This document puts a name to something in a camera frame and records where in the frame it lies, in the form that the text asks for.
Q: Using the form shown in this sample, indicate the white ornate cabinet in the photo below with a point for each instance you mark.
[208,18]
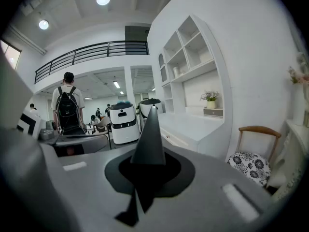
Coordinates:
[297,139]

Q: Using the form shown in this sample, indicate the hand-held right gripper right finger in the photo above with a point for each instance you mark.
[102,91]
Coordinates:
[200,209]

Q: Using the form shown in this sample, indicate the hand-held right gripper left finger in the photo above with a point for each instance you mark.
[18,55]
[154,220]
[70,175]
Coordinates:
[96,190]

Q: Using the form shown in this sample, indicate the white desk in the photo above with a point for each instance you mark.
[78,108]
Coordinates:
[188,124]

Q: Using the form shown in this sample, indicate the window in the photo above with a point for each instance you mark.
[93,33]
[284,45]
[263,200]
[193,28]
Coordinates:
[9,54]

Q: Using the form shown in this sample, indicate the white ceramic jar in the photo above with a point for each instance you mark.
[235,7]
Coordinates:
[175,72]

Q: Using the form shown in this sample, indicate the beige chair with black legs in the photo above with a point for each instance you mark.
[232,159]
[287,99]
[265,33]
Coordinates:
[103,123]

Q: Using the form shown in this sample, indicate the pink flowers in white vase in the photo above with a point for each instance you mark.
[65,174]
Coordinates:
[299,105]

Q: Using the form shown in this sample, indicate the pink flowers in cream pot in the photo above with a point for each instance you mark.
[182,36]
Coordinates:
[211,104]

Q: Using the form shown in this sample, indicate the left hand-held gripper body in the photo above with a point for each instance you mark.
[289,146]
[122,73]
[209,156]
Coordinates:
[31,127]

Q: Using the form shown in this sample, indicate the black metal railing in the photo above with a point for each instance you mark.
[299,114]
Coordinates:
[108,49]

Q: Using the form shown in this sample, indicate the black backpack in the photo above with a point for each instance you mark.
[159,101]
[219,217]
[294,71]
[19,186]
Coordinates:
[67,110]

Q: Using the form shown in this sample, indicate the small white drawer box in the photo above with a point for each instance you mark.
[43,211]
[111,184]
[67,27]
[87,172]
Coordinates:
[213,112]

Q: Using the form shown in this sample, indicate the white shelf unit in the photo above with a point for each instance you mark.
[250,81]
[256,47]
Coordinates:
[220,81]

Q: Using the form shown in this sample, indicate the rectangular ceiling light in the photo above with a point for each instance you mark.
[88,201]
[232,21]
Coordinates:
[116,84]

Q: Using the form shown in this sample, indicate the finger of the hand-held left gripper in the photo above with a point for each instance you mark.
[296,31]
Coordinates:
[96,145]

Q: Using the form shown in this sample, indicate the white and black service robot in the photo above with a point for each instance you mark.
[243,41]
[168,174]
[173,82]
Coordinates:
[125,129]
[144,109]

